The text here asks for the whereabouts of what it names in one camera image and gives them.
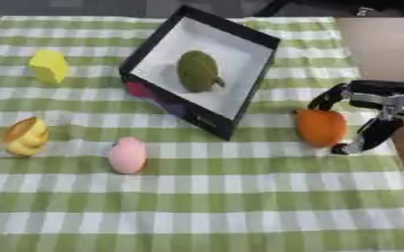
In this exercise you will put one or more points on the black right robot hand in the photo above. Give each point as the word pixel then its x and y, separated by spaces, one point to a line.
pixel 378 131

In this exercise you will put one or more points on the black box white inside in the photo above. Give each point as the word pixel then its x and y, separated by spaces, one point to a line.
pixel 211 59

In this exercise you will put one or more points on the orange toy fruit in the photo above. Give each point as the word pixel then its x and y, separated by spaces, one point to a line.
pixel 321 127

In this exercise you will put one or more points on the green toy avocado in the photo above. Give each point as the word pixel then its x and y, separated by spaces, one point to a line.
pixel 197 71

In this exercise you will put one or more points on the pink toy peach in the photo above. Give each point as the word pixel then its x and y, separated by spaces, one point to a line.
pixel 127 155

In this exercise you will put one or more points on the yellow toy block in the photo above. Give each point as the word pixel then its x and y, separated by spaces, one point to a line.
pixel 49 65

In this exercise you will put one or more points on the yellow toy banana bunch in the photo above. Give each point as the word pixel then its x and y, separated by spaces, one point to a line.
pixel 25 136

